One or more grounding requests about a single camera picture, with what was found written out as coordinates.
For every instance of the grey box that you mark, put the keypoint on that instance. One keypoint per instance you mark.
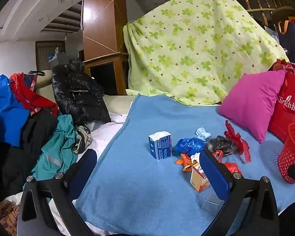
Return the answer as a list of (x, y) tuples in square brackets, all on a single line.
[(62, 57)]

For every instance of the blue white toothpaste box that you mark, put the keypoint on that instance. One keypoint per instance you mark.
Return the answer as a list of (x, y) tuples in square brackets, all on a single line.
[(162, 146)]

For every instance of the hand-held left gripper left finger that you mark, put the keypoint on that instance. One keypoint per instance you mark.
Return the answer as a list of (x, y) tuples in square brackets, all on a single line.
[(86, 168)]

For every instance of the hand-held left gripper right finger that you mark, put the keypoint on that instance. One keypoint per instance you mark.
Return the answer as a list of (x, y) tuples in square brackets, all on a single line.
[(212, 175)]

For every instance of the red tote bag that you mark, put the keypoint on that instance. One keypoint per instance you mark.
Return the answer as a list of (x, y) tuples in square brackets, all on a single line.
[(290, 113)]

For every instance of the white crumpled tissue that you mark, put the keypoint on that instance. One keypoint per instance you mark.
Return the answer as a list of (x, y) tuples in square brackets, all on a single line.
[(194, 157)]

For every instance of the crumpled black plastic bag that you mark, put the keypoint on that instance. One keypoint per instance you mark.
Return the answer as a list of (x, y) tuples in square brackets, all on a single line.
[(222, 144)]

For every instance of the orange white small carton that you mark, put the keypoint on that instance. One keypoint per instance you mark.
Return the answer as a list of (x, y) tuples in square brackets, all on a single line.
[(198, 179)]

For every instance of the red plastic mesh basket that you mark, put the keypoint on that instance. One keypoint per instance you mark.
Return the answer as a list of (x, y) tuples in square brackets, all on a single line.
[(292, 150)]

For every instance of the light blue face mask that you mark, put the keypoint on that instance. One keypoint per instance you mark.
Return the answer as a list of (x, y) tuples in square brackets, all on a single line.
[(202, 134)]

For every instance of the white bed sheet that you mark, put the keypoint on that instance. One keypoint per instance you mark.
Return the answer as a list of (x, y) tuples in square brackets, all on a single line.
[(105, 132)]

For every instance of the blue plastic bag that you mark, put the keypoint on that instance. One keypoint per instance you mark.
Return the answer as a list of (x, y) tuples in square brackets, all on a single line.
[(189, 145)]

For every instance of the blue jacket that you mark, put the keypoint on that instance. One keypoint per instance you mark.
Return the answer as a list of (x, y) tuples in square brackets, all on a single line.
[(7, 113)]

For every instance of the knotted red plastic bag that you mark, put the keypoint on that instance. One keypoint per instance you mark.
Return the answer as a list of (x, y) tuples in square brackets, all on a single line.
[(285, 66)]

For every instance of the black puffer jacket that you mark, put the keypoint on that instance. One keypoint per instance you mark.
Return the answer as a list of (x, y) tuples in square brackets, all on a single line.
[(76, 95)]

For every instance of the torn red plastic bag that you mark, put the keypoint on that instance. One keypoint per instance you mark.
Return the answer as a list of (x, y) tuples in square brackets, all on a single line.
[(237, 137)]

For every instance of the red jacket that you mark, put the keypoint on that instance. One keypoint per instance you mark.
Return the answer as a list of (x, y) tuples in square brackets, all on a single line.
[(27, 95)]

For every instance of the camouflage cloth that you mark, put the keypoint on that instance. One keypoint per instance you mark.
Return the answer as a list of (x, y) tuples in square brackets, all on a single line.
[(83, 137)]

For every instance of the magenta pillow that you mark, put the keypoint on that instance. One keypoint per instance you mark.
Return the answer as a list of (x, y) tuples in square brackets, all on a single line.
[(250, 103)]

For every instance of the wooden stair railing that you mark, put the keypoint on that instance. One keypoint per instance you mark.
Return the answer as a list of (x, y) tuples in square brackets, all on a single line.
[(255, 0)]

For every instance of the light blue blanket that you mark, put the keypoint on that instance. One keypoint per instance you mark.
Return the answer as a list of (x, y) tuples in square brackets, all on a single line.
[(142, 189)]

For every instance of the brown patterned cloth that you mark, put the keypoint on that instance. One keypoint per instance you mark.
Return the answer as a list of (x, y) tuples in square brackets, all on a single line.
[(5, 211)]

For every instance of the teal jacket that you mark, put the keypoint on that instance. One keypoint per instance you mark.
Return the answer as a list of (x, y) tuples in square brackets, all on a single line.
[(56, 150)]

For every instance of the clear plastic cup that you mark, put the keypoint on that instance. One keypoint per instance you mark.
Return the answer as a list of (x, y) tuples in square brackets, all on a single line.
[(206, 201)]

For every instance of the wooden cabinet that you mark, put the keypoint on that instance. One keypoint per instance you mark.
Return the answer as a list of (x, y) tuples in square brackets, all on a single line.
[(118, 64)]

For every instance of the brown slatted screen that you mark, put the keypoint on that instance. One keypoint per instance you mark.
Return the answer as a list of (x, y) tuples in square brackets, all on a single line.
[(43, 54)]

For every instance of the small red plastic bag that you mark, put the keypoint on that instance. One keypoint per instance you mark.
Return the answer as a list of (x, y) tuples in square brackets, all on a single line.
[(232, 167)]

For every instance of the dark clothing pile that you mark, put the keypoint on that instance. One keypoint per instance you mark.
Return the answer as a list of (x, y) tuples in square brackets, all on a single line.
[(27, 152)]

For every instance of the navy tote bag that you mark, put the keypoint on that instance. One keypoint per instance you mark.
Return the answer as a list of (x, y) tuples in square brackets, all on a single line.
[(292, 41)]

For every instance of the green clover print quilt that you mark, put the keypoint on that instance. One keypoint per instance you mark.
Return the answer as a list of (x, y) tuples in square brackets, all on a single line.
[(194, 49)]

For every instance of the beige cushion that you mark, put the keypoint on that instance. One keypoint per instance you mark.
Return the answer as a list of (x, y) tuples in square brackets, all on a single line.
[(118, 103)]

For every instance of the orange wrapper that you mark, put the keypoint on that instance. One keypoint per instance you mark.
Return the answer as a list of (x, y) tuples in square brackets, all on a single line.
[(183, 162)]

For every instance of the wooden pillar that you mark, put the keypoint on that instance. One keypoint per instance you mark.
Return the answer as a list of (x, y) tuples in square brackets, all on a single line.
[(100, 17)]

